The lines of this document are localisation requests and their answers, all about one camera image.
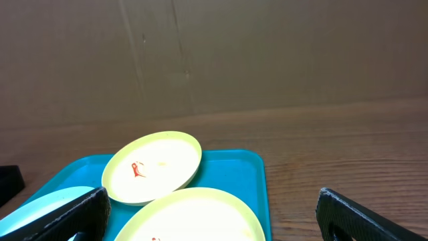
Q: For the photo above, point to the teal plastic tray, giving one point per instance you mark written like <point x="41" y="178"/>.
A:
<point x="239" y="172"/>

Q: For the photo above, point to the black tray with red liquid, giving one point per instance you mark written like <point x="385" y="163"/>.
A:
<point x="11" y="182"/>

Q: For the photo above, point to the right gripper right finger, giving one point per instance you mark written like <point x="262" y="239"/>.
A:
<point x="342" y="219"/>

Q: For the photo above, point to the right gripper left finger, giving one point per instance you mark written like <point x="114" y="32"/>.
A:
<point x="84" y="218"/>

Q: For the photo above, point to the light blue plate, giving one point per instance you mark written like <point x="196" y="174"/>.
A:
<point x="40" y="207"/>

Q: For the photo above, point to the yellow-green plate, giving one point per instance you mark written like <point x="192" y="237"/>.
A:
<point x="151" y="167"/>
<point x="194" y="214"/>

